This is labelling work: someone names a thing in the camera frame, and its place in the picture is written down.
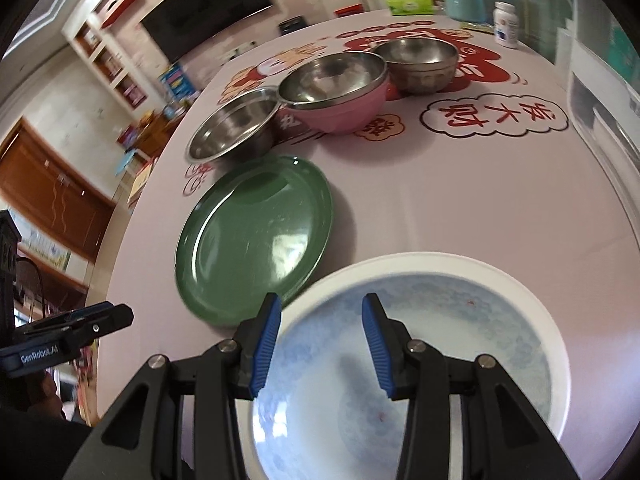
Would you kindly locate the flat blister pack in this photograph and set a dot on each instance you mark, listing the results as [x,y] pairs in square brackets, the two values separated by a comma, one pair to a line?
[477,26]

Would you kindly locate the green tissue box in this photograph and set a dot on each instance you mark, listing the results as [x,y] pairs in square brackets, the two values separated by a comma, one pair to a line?
[410,2]

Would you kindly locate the plain steel bowl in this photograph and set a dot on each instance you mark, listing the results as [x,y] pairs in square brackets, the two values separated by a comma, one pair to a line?
[230,125]

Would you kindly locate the white pill bottle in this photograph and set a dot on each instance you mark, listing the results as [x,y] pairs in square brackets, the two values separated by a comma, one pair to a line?
[506,25]

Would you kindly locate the black television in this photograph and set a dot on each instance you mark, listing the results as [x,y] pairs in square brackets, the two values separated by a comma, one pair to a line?
[210,10]

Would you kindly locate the red lidded box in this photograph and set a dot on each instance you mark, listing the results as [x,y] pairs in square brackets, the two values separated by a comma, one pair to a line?
[347,10]

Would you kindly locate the white alcove shelf unit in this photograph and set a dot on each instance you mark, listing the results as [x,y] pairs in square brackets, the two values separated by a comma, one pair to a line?
[107,60]

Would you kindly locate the white dish cabinet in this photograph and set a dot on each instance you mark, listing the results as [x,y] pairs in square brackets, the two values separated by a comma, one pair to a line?
[595,105]

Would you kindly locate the white plate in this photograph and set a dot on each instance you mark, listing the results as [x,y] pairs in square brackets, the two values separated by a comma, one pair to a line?
[425,262]

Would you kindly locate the pink steel-lined bowl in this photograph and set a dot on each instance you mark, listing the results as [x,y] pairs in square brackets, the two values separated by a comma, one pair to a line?
[335,110]

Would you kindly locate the teal canister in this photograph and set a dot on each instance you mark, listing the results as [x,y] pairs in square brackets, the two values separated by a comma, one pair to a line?
[465,0]

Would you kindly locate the green plate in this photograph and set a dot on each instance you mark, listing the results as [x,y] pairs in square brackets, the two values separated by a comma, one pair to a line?
[250,240]

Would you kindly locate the blue printed sign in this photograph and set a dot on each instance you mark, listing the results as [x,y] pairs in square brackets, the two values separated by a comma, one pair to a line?
[175,80]

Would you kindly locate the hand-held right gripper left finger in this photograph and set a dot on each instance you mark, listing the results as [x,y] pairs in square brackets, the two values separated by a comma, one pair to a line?
[265,345]

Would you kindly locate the blue patterned plate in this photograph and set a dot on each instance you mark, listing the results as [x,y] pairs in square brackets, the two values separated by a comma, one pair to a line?
[475,320]

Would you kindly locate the patterned steel bowl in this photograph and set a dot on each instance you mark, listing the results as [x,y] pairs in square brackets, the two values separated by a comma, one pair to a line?
[415,60]

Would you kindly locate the red wall shelf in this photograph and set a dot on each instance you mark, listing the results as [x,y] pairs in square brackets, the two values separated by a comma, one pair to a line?
[122,7]

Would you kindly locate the black air fryer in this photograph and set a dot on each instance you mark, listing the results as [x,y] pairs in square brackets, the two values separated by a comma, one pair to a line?
[291,25]

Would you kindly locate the brown wooden door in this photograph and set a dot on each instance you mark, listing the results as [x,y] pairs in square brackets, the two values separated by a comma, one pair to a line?
[45,185]

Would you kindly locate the light blue stool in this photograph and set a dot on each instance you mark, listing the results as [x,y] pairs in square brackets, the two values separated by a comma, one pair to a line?
[127,160]

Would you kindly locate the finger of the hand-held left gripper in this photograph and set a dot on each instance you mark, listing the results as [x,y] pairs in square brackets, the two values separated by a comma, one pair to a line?
[115,317]
[85,312]

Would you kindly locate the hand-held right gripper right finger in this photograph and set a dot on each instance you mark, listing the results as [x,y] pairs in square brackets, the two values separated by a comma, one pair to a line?
[377,345]

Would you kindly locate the wooden television cabinet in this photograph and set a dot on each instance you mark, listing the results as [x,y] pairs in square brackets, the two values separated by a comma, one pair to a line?
[155,130]

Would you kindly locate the person's left hand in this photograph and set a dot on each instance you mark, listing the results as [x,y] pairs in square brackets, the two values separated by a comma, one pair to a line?
[45,390]

